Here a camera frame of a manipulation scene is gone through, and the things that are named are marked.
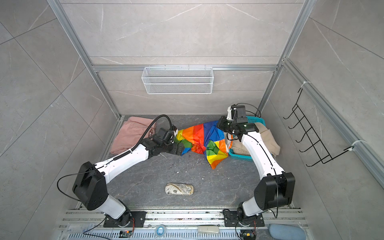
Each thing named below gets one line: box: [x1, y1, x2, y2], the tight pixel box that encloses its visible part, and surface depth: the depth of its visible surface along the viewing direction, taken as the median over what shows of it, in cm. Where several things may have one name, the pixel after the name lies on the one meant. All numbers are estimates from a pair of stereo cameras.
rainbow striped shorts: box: [174, 120, 233, 170], surface depth 87 cm
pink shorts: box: [110, 116, 157, 155], surface depth 106 cm
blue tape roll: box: [155, 224, 167, 238], surface depth 72 cm
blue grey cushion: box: [268, 223, 307, 240], surface depth 70 cm
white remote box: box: [197, 225, 220, 234], surface depth 70 cm
